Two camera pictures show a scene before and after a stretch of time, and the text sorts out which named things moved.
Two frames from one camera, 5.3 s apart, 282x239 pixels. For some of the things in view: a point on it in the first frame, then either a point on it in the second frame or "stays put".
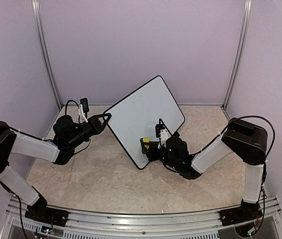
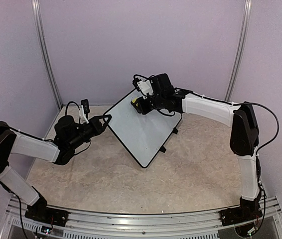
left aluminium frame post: x=36 y=9 stays put
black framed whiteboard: x=136 y=117 stays put
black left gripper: x=96 y=125 stays put
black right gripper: x=151 y=147 -> x=142 y=108
